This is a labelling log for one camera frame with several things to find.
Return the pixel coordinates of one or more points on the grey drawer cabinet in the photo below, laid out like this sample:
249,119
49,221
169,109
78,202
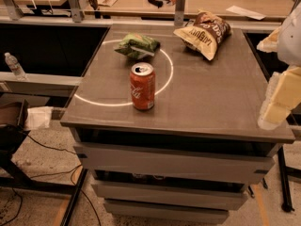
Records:
200,106

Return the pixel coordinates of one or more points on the white crumpled cloth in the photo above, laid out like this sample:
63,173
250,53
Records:
38,118

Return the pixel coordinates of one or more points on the clear plastic water bottle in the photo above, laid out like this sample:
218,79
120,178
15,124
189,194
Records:
15,66

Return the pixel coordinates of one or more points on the wooden background desk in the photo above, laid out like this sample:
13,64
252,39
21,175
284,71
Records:
270,9

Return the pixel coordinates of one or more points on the green chip bag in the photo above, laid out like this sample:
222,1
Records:
137,46

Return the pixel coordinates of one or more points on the grey drawer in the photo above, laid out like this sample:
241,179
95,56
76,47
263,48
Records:
169,195
153,210
171,163

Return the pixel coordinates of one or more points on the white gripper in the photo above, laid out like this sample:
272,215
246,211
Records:
291,42

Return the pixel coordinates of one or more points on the top grey drawer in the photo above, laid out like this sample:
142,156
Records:
171,163

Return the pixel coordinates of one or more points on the small paper card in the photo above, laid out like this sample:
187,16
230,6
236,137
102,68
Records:
107,3

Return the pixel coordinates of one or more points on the middle grey drawer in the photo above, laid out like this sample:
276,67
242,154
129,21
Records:
169,195

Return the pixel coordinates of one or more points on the bottom grey drawer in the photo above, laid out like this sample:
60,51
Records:
153,210

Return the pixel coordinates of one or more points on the red coke can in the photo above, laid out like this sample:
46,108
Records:
142,81

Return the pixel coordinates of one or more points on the white paper sheet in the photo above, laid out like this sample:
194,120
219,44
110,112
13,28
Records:
246,12

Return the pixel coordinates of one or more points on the brown yellow chip bag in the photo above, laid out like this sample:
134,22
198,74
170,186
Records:
206,33

